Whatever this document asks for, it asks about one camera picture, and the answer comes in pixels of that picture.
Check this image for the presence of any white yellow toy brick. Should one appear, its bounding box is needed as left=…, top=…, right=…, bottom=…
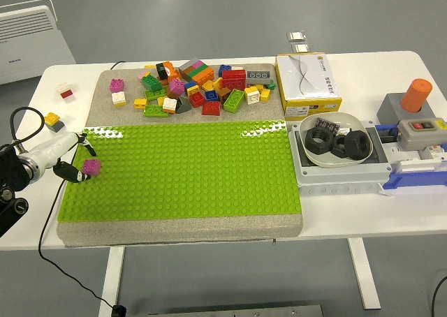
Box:
left=244, top=85, right=261, bottom=105

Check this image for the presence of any grey-brown fabric mat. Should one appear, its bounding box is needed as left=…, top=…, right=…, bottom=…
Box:
left=56, top=63, right=304, bottom=248

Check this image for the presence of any white yellow cardboard box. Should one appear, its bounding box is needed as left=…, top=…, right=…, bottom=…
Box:
left=274, top=52, right=343, bottom=119

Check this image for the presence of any dark green toy brick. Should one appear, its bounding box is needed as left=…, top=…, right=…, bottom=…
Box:
left=141, top=75, right=163, bottom=92

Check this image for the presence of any large black hex nut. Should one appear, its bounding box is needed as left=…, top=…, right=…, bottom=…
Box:
left=344, top=130, right=371, bottom=163
left=305, top=127, right=334, bottom=154

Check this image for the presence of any thin black cable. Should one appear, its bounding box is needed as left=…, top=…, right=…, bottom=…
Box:
left=37, top=177, right=119, bottom=309

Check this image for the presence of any grey push-button switch box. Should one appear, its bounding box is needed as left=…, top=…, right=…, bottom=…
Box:
left=397, top=117, right=447, bottom=150

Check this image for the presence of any white panel heater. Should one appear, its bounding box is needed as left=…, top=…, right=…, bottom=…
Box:
left=0, top=0, right=77, bottom=87

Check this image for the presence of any grey long toy brick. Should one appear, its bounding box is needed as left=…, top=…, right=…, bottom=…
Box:
left=246, top=70, right=272, bottom=86

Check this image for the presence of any green studded baseplate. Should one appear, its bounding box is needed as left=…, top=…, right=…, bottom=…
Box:
left=57, top=119, right=302, bottom=223

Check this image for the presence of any lime green toy brick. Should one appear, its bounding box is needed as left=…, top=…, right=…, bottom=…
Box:
left=144, top=88, right=168, bottom=101

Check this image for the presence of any white table leg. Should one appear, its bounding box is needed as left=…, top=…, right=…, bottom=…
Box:
left=98, top=246, right=126, bottom=317
left=347, top=238, right=381, bottom=310

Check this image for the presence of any purple circuit board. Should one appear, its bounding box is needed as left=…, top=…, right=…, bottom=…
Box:
left=314, top=117, right=342, bottom=133

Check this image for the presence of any blue plastic holder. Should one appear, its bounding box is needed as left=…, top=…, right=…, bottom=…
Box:
left=382, top=165, right=447, bottom=196

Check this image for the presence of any blue black connector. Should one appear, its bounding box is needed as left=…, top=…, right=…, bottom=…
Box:
left=375, top=123, right=400, bottom=144

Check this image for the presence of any large red toy brick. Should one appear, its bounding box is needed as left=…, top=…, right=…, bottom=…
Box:
left=221, top=69, right=247, bottom=91

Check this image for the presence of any small black hex nut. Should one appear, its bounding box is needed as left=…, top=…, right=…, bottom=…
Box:
left=330, top=134, right=350, bottom=159

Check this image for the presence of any lime green flat brick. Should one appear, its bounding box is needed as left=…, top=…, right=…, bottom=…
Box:
left=143, top=105, right=168, bottom=118

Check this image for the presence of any orange cylinder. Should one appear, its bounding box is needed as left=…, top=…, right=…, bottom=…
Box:
left=400, top=78, right=434, bottom=114

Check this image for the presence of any dark grey sloped brick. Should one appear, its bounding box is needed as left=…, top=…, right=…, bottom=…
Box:
left=175, top=96, right=192, bottom=115

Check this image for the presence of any lime green long brick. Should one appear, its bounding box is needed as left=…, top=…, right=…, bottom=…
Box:
left=223, top=89, right=246, bottom=115

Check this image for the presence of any white electrical module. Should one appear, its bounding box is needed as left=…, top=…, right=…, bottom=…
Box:
left=417, top=144, right=447, bottom=164

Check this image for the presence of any pale grey bowl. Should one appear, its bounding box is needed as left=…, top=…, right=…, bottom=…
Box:
left=299, top=112, right=374, bottom=169

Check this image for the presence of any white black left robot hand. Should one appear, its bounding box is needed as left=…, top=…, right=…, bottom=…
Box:
left=27, top=131, right=98, bottom=184

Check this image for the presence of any grey block base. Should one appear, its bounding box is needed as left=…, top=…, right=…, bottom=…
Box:
left=376, top=92, right=436, bottom=126

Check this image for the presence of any grey plastic junction box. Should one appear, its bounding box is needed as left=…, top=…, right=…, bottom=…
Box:
left=288, top=119, right=394, bottom=196

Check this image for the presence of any multicolour stacked brick block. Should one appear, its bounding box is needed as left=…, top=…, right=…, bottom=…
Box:
left=178, top=57, right=214, bottom=87

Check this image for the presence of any black floor cable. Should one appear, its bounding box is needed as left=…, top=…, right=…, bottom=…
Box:
left=431, top=274, right=447, bottom=317

